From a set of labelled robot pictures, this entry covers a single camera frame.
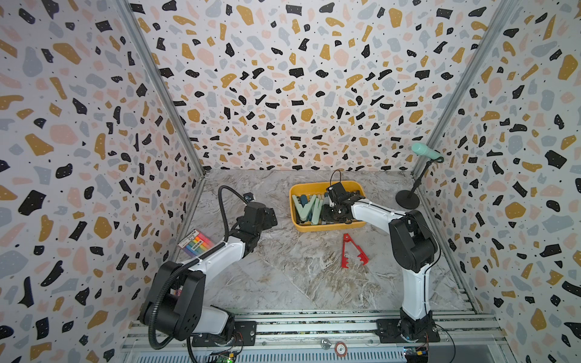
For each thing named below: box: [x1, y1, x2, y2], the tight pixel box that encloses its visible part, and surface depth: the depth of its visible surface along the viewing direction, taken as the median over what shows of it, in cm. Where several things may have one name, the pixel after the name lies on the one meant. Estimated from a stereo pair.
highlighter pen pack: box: [177, 229, 215, 258], surface depth 96 cm
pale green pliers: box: [311, 197, 324, 225], surface depth 101 cm
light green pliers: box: [292, 194, 317, 221], surface depth 103 cm
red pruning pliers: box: [341, 232, 370, 269], surface depth 94 cm
